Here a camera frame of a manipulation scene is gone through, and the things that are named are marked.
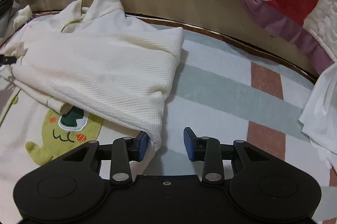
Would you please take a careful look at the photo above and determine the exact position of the beige bed frame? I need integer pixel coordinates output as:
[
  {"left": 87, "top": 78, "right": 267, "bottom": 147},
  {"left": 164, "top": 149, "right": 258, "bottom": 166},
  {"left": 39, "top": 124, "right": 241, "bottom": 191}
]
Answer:
[{"left": 29, "top": 0, "right": 324, "bottom": 82}]

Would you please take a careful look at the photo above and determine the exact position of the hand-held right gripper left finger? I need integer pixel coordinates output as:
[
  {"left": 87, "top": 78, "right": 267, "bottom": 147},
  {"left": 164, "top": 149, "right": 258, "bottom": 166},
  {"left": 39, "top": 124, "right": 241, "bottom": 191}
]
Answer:
[{"left": 63, "top": 131, "right": 148, "bottom": 186}]

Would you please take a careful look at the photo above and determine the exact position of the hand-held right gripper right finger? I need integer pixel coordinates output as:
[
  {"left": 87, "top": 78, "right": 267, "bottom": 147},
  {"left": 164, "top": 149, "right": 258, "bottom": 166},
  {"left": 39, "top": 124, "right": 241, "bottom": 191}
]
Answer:
[{"left": 183, "top": 127, "right": 270, "bottom": 185}]

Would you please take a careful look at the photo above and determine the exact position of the dark brown folded garment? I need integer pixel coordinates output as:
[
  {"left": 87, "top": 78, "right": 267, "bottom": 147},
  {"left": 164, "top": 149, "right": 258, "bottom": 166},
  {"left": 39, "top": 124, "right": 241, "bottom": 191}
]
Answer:
[{"left": 0, "top": 0, "right": 13, "bottom": 18}]

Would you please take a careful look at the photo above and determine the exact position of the small white cloth piece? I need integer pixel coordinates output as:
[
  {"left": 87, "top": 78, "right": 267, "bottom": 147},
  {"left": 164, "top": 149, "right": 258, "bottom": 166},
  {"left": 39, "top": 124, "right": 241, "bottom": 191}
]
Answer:
[{"left": 12, "top": 4, "right": 33, "bottom": 30}]

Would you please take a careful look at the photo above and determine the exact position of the grey folded garment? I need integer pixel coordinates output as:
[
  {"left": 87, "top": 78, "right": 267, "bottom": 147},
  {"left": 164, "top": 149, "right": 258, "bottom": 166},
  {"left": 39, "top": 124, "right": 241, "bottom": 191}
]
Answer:
[{"left": 0, "top": 7, "right": 12, "bottom": 39}]

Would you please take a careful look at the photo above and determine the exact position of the white thin fabric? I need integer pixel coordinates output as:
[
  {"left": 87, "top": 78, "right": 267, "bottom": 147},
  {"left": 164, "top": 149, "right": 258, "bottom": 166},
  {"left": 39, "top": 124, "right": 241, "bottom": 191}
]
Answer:
[{"left": 297, "top": 62, "right": 337, "bottom": 169}]

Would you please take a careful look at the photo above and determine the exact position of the striped printed floor rug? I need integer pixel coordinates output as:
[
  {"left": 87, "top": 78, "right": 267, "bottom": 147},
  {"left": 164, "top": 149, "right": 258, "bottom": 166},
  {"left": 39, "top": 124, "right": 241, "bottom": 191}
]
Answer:
[{"left": 126, "top": 12, "right": 337, "bottom": 224}]

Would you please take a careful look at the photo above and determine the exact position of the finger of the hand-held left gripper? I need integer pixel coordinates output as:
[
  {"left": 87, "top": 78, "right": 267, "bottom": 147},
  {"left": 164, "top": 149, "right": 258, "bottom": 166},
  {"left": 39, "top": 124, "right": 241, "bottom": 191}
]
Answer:
[{"left": 0, "top": 55, "right": 17, "bottom": 66}]

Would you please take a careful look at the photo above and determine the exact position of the cream pajama top green trim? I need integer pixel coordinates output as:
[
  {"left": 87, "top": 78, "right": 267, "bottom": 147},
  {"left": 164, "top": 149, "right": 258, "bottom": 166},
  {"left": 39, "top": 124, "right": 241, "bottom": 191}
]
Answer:
[{"left": 0, "top": 0, "right": 185, "bottom": 222}]

